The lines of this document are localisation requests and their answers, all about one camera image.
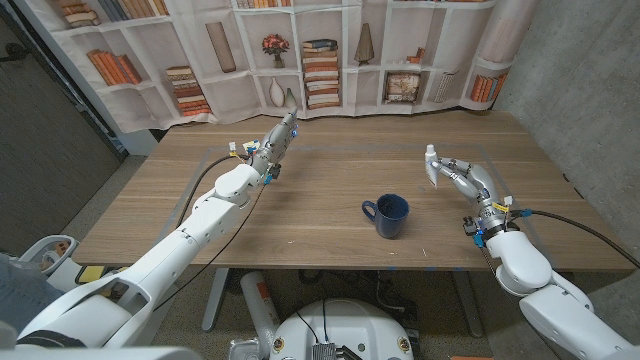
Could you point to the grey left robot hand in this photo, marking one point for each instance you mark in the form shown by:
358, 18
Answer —
277, 142

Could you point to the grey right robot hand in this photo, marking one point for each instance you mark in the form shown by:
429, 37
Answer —
480, 187

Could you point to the white toothpaste tube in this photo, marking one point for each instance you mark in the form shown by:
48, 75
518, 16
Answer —
431, 170

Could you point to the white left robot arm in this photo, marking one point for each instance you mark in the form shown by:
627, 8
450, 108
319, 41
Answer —
170, 255

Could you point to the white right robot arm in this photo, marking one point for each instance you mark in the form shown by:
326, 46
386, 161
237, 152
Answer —
550, 300

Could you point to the printed bookshelf backdrop cloth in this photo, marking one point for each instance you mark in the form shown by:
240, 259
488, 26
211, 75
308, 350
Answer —
225, 95

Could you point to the dark blue mug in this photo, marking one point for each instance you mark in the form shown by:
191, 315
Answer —
390, 225

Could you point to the grey table leg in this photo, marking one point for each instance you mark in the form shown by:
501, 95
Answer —
467, 305
215, 300

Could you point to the white cylinder with orange label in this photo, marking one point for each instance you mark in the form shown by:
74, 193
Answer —
260, 310

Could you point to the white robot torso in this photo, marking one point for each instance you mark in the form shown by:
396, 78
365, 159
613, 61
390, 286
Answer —
350, 330

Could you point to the silver foil tray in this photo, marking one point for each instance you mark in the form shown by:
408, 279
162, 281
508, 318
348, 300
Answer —
245, 350

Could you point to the grey finned module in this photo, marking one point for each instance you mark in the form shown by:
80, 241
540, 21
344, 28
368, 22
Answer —
324, 351

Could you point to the yellow flat object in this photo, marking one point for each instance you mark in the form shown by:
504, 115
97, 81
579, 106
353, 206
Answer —
90, 274

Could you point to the person leg in jeans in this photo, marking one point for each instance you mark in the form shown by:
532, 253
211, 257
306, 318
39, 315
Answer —
25, 295

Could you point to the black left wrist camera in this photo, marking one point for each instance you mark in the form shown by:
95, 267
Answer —
273, 173

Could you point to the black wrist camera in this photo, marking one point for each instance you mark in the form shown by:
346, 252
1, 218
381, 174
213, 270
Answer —
273, 173
472, 227

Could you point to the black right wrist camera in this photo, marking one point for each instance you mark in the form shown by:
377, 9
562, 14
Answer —
472, 227

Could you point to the white chair frame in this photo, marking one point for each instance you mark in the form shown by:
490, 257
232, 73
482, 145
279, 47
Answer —
37, 245

